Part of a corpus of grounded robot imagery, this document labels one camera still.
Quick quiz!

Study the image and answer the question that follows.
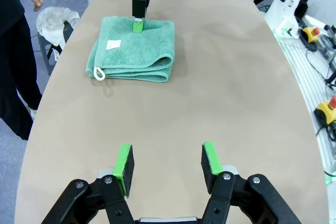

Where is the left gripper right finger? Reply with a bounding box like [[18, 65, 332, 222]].
[[201, 141, 302, 224]]

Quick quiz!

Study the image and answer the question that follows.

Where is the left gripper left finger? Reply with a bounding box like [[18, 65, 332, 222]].
[[40, 144, 135, 224]]

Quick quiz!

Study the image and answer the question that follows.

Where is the green terry towel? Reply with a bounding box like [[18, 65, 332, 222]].
[[85, 16, 176, 83]]

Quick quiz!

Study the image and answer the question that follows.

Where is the black stool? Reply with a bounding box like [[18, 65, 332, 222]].
[[38, 20, 77, 77]]

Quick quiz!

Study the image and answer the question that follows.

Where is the crumpled white cloth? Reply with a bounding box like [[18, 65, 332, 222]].
[[36, 6, 80, 47]]

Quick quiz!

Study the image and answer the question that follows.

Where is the yellow emergency stop button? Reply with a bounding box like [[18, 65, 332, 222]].
[[300, 26, 321, 44], [314, 100, 336, 126]]

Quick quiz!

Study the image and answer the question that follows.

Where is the person in black clothes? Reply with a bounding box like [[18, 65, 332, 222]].
[[0, 0, 44, 141]]

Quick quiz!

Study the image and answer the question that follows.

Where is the white slotted base plate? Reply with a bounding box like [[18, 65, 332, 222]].
[[272, 15, 336, 183]]

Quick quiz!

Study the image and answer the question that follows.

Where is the black emergency stop cable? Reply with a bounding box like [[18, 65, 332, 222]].
[[299, 31, 336, 53], [314, 121, 336, 144]]

